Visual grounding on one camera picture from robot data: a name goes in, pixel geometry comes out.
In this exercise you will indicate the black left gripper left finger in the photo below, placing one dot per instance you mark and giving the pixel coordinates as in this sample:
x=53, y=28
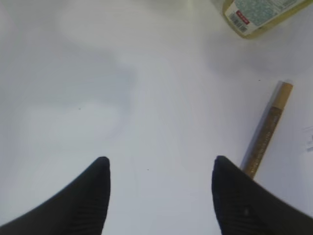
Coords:
x=78, y=209

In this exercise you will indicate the gold glitter pen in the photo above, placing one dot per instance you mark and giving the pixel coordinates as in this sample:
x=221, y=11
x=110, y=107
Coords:
x=266, y=128

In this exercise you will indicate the clear plastic ruler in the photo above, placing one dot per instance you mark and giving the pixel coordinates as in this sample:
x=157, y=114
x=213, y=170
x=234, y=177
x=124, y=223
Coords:
x=308, y=139

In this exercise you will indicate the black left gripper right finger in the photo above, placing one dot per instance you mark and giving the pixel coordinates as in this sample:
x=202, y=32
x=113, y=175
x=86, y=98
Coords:
x=243, y=207

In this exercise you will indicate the yellow tea bottle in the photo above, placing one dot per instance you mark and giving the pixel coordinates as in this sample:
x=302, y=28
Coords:
x=252, y=18

